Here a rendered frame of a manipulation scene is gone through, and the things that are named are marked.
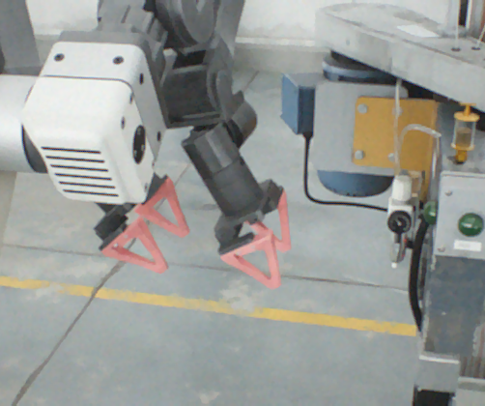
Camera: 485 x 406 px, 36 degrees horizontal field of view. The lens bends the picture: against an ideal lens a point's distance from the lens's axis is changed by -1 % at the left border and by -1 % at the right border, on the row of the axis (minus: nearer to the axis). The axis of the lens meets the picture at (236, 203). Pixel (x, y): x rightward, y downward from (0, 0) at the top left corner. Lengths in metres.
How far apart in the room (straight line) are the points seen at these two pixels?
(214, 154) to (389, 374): 1.96
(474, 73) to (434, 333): 0.34
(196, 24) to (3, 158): 0.25
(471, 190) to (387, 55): 0.36
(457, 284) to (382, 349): 1.89
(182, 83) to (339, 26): 0.48
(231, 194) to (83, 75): 0.30
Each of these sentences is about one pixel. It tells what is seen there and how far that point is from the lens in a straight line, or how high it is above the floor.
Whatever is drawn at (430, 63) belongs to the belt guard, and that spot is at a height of 1.40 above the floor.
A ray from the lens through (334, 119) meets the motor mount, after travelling 1.32.
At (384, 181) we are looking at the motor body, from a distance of 1.41.
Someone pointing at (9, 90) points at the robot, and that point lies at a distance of 0.71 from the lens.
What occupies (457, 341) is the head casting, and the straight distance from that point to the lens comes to 1.04.
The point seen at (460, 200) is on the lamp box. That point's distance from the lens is 0.89.
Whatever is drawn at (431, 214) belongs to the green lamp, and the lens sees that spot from 0.90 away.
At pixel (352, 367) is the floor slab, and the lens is 2.76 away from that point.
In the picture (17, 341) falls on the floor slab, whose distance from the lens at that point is 2.98.
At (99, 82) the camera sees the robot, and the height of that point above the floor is 1.50.
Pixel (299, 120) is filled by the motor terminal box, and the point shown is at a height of 1.24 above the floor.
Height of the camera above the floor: 1.68
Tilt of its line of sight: 25 degrees down
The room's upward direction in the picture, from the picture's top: straight up
